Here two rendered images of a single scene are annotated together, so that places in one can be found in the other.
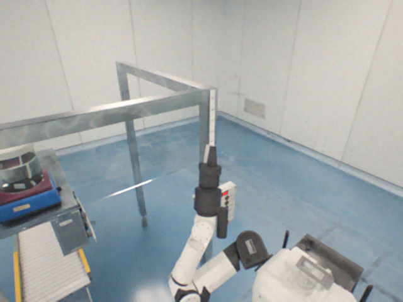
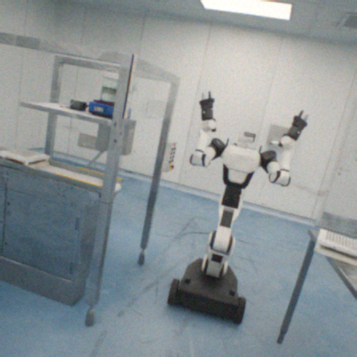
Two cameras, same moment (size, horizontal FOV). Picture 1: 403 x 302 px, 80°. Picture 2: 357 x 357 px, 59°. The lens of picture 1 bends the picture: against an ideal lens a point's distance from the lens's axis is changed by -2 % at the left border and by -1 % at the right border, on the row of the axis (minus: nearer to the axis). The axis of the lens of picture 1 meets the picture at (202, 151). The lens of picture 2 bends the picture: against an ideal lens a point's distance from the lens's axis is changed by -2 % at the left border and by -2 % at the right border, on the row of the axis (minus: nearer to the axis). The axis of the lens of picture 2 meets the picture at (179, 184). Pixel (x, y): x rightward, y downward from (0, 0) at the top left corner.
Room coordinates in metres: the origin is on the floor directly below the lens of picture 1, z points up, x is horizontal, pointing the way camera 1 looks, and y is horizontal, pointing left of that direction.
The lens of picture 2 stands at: (-1.13, 1.66, 1.52)
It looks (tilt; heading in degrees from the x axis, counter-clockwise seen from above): 14 degrees down; 318
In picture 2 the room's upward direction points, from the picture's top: 12 degrees clockwise
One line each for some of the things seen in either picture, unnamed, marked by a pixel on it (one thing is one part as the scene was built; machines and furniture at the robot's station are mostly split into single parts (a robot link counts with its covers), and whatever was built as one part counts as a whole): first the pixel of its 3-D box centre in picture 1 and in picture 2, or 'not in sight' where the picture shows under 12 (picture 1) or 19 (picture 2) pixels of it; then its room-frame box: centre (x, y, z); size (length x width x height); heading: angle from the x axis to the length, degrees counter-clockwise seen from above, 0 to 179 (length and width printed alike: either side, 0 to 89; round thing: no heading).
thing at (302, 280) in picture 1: (305, 270); (245, 139); (0.45, -0.30, 1.35); 0.10 x 0.07 x 0.09; 40
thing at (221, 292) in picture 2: not in sight; (211, 275); (0.43, -0.28, 0.19); 0.64 x 0.52 x 0.33; 130
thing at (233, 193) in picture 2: not in sight; (231, 195); (0.50, -0.37, 0.88); 0.28 x 0.13 x 0.18; 130
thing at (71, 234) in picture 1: (66, 218); (115, 136); (0.79, 0.60, 1.22); 0.22 x 0.11 x 0.20; 37
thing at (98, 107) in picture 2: not in sight; (111, 109); (0.75, 0.68, 1.39); 0.21 x 0.20 x 0.09; 127
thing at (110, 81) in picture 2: not in sight; (113, 87); (0.75, 0.69, 1.53); 0.15 x 0.15 x 0.19
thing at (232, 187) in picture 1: (220, 206); (169, 156); (1.07, -0.10, 1.05); 0.17 x 0.06 x 0.26; 127
